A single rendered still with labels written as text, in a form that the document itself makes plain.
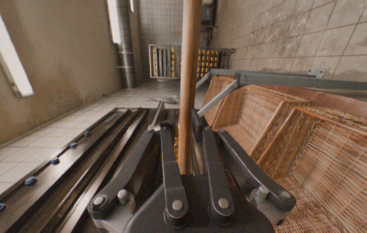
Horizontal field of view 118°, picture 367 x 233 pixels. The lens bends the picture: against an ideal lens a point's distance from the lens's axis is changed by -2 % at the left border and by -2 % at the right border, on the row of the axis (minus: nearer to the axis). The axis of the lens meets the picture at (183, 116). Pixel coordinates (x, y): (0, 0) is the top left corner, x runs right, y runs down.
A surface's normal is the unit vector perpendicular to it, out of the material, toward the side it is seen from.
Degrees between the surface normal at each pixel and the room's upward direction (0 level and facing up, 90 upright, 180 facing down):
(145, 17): 90
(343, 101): 0
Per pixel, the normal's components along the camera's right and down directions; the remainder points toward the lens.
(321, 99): -1.00, -0.02
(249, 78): 0.05, 0.41
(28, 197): 0.04, -0.91
